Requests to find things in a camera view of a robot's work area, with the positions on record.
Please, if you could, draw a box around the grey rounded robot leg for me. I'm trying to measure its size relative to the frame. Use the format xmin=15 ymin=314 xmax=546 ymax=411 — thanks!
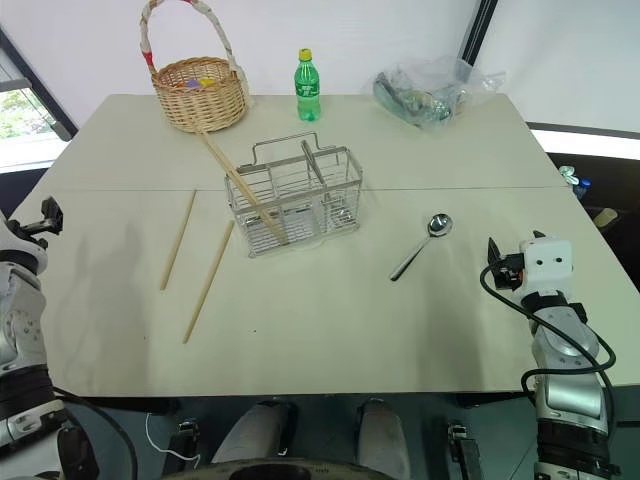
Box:
xmin=211 ymin=399 xmax=300 ymax=466
xmin=356 ymin=398 xmax=412 ymax=480

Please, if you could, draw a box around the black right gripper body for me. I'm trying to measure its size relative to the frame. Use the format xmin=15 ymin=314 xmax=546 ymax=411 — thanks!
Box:
xmin=492 ymin=251 xmax=526 ymax=292

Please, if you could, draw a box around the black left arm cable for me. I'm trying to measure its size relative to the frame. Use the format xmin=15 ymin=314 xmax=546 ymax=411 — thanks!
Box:
xmin=49 ymin=387 xmax=140 ymax=480

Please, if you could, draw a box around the black table clamp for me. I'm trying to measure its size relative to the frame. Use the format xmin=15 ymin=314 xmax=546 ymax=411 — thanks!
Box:
xmin=446 ymin=422 xmax=482 ymax=480
xmin=168 ymin=418 xmax=202 ymax=464

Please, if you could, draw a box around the black diagonal window frame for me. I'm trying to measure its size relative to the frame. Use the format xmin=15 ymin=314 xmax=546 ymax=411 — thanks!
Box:
xmin=0 ymin=23 xmax=80 ymax=145

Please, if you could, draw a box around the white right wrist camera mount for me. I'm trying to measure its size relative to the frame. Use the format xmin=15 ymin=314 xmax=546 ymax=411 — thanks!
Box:
xmin=516 ymin=238 xmax=574 ymax=297

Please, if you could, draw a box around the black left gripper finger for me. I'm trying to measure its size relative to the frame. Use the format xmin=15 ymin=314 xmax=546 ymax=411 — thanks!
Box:
xmin=40 ymin=195 xmax=65 ymax=235

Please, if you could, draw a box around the metal wire cutlery caddy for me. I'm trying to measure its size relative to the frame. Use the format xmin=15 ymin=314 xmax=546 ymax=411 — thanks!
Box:
xmin=223 ymin=131 xmax=365 ymax=260

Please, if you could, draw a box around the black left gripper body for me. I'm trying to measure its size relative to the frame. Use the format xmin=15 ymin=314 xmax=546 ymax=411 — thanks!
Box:
xmin=6 ymin=221 xmax=51 ymax=248

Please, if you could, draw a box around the black vertical rail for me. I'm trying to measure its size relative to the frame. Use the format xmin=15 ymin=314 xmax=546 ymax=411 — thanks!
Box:
xmin=458 ymin=0 xmax=500 ymax=65

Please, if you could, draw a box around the wooden chopstick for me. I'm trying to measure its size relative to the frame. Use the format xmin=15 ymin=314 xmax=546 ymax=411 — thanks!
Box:
xmin=181 ymin=220 xmax=236 ymax=346
xmin=159 ymin=190 xmax=198 ymax=292
xmin=205 ymin=132 xmax=279 ymax=237
xmin=199 ymin=130 xmax=291 ymax=246

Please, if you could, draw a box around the wicker basket with handle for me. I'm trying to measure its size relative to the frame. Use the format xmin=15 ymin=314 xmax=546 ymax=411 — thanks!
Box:
xmin=138 ymin=0 xmax=253 ymax=134

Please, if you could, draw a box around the stainless steel spoon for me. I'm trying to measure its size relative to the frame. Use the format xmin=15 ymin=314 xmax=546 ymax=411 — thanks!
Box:
xmin=389 ymin=212 xmax=455 ymax=282

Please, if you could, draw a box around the clear plastic bag with items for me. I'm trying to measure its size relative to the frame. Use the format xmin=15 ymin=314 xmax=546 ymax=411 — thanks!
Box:
xmin=372 ymin=54 xmax=507 ymax=133

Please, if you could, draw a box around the thin white cord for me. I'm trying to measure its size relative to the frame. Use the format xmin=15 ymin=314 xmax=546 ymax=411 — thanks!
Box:
xmin=144 ymin=411 xmax=202 ymax=467

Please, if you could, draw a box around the green soda bottle yellow cap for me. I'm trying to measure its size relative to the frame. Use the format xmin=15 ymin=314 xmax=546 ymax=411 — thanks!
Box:
xmin=293 ymin=48 xmax=321 ymax=123

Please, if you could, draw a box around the dark rounded robot torso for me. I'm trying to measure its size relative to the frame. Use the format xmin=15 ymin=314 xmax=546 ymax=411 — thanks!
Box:
xmin=172 ymin=458 xmax=396 ymax=480

